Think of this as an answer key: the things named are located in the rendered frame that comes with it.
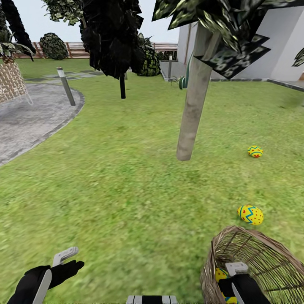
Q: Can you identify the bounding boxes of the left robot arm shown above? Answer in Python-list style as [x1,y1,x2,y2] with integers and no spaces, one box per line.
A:
[7,247,84,304]

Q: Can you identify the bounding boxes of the easter egg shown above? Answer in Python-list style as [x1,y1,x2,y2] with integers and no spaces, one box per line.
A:
[215,267,239,304]
[248,146,263,157]
[238,205,263,225]

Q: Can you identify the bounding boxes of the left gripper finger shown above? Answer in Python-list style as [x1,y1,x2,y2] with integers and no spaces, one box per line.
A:
[76,261,84,270]

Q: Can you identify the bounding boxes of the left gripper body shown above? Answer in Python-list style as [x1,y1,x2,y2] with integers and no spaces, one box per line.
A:
[54,260,78,287]

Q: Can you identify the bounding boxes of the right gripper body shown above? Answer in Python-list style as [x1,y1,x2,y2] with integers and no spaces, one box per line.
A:
[219,277,235,297]

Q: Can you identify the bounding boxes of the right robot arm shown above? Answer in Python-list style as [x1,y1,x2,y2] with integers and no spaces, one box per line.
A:
[219,261,271,304]

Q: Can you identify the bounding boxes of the wicker basket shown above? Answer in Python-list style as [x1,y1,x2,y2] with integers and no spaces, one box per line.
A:
[200,225,304,304]

